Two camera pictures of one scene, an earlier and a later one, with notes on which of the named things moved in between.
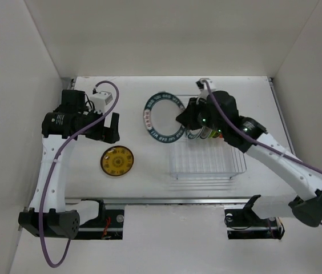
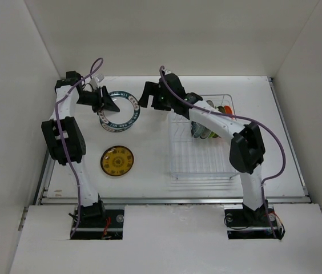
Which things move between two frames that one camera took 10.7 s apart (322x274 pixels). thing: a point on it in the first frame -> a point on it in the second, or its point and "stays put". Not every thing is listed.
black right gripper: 187,117 -> 153,88
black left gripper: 105,134 -> 104,101
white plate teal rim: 160,116 -> 116,129
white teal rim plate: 193,134 -> 129,108
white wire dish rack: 210,157 stays put
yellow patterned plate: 117,161 stays put
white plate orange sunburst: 205,132 stays put
